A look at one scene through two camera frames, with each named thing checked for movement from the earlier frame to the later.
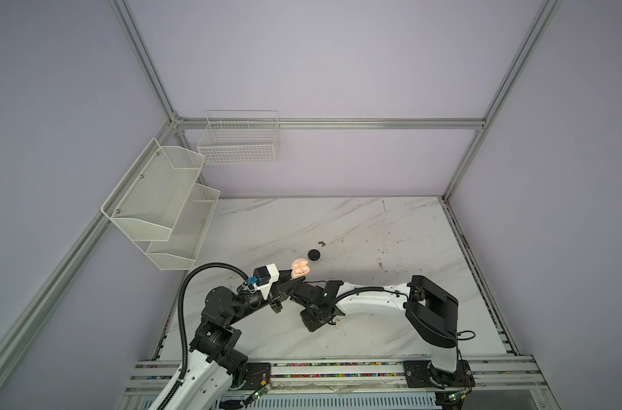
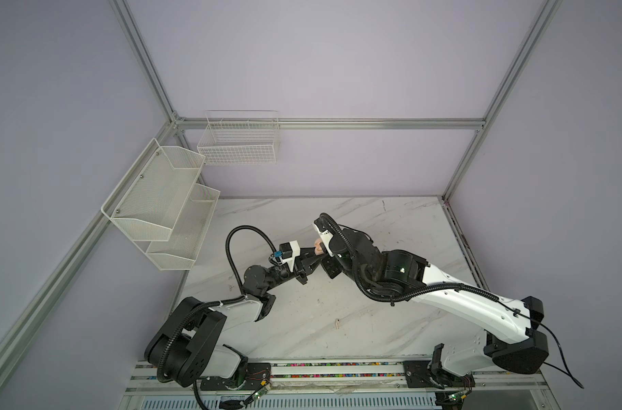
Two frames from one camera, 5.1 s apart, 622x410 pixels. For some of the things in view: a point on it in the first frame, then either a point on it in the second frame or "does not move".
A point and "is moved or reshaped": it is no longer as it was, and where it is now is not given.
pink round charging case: (300, 268) is moved or reshaped
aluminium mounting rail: (492, 376) does not move
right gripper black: (311, 329) → (326, 266)
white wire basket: (240, 137) does not move
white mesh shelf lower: (180, 251) does not move
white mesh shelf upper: (148, 202) does not move
